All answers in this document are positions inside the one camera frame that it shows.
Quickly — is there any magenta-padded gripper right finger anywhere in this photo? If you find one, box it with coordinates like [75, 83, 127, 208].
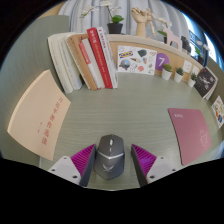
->
[130, 143, 178, 188]

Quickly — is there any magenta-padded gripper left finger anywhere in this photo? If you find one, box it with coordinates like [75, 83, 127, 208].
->
[48, 143, 97, 188]

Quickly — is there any grey computer mouse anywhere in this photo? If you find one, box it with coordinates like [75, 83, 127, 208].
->
[93, 133, 126, 181]

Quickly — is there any mauve pink mouse pad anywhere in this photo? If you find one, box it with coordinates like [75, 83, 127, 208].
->
[167, 107, 213, 167]

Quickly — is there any beige book with red text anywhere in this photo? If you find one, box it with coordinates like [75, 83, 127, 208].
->
[7, 69, 72, 162]

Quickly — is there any colourful illustrated book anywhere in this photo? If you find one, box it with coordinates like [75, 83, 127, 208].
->
[211, 95, 224, 129]

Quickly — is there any small potted green plant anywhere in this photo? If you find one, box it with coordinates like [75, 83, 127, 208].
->
[161, 63, 174, 81]
[187, 72, 198, 88]
[173, 67, 185, 84]

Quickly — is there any white book behind black book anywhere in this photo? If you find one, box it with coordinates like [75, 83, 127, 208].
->
[205, 68, 220, 101]

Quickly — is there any black cover book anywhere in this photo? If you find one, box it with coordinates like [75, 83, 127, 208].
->
[193, 66, 219, 99]

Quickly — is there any thin white book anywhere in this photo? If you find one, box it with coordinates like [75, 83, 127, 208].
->
[58, 34, 84, 91]

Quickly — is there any brown kraft book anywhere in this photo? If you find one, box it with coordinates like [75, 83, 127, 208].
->
[65, 33, 98, 91]

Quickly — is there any thick white book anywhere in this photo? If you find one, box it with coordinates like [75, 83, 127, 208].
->
[47, 32, 74, 94]

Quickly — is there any purple round number card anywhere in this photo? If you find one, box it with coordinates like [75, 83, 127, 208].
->
[154, 52, 171, 72]

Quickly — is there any white book with red label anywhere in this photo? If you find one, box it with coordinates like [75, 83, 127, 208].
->
[78, 38, 106, 90]

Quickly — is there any white sticker sheet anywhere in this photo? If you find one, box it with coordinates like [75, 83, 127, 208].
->
[116, 45, 158, 76]

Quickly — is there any green desk divider panel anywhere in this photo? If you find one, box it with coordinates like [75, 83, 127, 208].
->
[206, 58, 224, 98]
[0, 14, 71, 168]

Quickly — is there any white orchid in dark pot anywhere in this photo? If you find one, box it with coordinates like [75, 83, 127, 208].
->
[194, 41, 211, 66]

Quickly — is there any black wooden horse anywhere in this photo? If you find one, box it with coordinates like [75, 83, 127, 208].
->
[180, 35, 192, 54]

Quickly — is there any wooden desk back shelf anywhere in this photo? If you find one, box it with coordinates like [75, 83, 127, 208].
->
[106, 33, 209, 81]

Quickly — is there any pink wooden horse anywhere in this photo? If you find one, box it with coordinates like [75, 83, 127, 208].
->
[163, 27, 183, 51]

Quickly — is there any white orchid behind horse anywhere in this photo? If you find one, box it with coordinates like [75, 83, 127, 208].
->
[157, 18, 174, 38]

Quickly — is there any wooden hand model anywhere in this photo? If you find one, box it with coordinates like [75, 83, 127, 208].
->
[130, 7, 149, 38]

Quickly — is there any white orchid in black pot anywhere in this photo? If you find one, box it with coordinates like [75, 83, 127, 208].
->
[79, 0, 125, 35]

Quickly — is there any grey curtain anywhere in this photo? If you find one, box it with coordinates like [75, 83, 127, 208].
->
[59, 0, 188, 38]

